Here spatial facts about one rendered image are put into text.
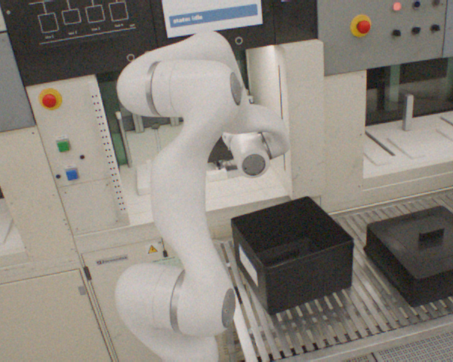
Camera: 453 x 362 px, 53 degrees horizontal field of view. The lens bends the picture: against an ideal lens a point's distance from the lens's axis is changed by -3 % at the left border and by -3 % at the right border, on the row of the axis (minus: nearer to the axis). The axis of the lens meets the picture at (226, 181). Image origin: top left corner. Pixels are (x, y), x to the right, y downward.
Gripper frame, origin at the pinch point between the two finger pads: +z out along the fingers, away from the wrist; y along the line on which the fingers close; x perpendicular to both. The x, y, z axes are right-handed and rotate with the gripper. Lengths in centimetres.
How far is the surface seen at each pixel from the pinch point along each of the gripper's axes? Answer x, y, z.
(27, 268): -41, -78, -2
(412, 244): -33, 44, -35
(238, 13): 31.9, 4.7, 2.2
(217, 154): -21.6, -5.1, 23.6
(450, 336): -119, 89, -4
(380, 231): -33, 38, -26
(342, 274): -37, 22, -37
